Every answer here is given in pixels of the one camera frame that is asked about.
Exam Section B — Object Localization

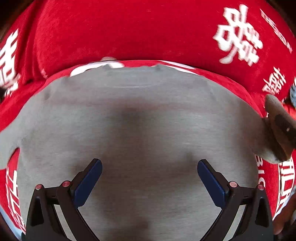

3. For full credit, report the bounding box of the grey knit sweater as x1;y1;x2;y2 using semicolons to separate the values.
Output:
0;64;296;241

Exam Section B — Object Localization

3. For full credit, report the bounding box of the person's right hand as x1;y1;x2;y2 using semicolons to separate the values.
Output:
273;194;296;235

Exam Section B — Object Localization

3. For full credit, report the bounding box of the grey-blue crumpled cloth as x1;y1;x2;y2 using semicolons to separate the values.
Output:
290;84;296;108

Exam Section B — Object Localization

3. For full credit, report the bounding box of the red sofa cover with characters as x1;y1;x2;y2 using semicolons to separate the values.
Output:
0;0;296;235

